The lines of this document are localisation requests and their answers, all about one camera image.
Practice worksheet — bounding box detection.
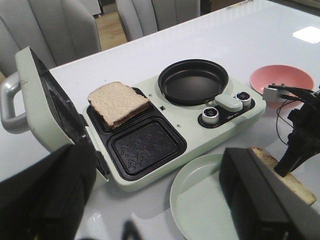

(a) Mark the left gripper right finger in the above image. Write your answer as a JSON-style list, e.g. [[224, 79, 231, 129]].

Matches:
[[219, 148, 320, 240]]

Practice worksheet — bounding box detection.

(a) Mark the mint green round plate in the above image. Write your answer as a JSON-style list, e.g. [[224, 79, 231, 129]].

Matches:
[[169, 154, 239, 240]]

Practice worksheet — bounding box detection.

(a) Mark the left silver control knob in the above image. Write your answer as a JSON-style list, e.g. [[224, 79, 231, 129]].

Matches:
[[201, 107, 220, 125]]

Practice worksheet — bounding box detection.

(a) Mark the breakfast maker hinged lid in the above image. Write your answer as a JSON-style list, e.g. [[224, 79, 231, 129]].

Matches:
[[0, 46, 111, 190]]

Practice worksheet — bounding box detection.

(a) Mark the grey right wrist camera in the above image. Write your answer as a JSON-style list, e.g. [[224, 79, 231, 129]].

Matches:
[[262, 87, 288, 103]]

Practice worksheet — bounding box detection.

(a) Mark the grey upholstered chair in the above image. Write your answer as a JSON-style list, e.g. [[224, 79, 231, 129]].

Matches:
[[0, 0, 102, 77], [115, 0, 201, 42]]

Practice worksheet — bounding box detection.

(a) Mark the mint green breakfast maker base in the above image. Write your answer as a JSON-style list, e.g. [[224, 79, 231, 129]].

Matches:
[[83, 77, 266, 192]]

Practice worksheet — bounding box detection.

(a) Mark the silver control knob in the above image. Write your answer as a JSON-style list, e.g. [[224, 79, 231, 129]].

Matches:
[[235, 91, 252, 108], [201, 107, 220, 125]]

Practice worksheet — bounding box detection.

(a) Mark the black round frying pan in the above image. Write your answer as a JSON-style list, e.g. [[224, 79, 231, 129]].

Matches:
[[157, 59, 229, 106]]

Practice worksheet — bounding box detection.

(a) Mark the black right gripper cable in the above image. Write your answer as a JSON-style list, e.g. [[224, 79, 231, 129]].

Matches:
[[275, 83, 320, 146]]

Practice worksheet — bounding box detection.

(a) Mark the left grey upholstered chair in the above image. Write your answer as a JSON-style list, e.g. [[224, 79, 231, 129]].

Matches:
[[0, 0, 102, 77]]

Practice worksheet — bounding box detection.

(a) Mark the bread slice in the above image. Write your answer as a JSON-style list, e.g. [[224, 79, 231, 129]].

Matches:
[[249, 147, 317, 206], [87, 81, 151, 129]]

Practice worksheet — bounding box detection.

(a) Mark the right silver control knob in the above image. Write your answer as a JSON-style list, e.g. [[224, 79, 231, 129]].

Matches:
[[235, 91, 252, 108]]

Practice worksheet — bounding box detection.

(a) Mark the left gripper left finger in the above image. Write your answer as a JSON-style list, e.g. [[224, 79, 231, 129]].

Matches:
[[0, 144, 97, 240]]

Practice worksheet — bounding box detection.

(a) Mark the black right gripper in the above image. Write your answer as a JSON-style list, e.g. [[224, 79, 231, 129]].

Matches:
[[274, 86, 320, 177]]

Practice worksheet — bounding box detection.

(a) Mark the pink plastic bowl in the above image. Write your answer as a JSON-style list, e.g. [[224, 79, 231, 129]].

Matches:
[[249, 64, 315, 95]]

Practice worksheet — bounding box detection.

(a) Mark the right grey upholstered chair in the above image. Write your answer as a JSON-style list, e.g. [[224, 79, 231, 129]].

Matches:
[[115, 0, 201, 42]]

